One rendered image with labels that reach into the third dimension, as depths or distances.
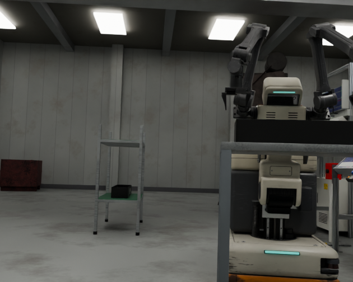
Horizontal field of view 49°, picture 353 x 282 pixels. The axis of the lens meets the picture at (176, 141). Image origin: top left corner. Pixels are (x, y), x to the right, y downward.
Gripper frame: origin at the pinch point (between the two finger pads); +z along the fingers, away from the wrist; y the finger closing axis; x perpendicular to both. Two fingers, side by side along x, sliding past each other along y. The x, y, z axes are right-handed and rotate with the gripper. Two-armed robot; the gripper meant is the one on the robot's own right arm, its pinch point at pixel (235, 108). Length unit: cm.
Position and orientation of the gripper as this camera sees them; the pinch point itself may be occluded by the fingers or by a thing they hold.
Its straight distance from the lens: 178.6
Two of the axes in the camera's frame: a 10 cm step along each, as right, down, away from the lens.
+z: -0.4, 10.0, -0.3
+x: 1.1, 0.3, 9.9
